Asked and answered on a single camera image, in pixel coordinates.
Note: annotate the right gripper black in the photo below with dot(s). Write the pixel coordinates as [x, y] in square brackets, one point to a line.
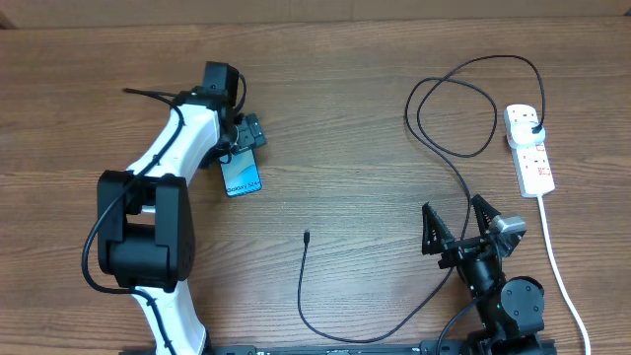
[437, 243]

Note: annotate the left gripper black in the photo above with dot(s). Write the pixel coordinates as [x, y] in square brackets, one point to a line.
[250, 132]

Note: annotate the smartphone with blue screen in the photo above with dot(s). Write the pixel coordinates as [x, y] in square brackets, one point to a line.
[240, 174]

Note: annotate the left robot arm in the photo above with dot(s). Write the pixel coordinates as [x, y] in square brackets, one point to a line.
[144, 232]

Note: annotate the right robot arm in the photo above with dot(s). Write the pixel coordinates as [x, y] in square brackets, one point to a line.
[510, 310]

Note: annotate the white charger plug adapter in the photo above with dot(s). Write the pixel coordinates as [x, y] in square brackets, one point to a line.
[524, 134]

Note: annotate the white power strip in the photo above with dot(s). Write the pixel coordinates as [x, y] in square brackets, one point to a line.
[532, 164]

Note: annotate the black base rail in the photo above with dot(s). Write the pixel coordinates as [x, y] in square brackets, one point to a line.
[335, 350]

